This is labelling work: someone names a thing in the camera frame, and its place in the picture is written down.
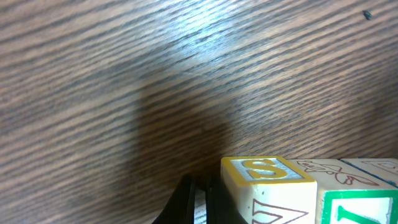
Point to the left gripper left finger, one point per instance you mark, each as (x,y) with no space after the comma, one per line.
(180,207)

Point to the green block letter V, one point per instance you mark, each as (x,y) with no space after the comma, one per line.
(349,195)

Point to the wooden block letter W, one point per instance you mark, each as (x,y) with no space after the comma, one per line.
(270,190)

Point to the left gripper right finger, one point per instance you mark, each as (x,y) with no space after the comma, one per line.
(220,207)

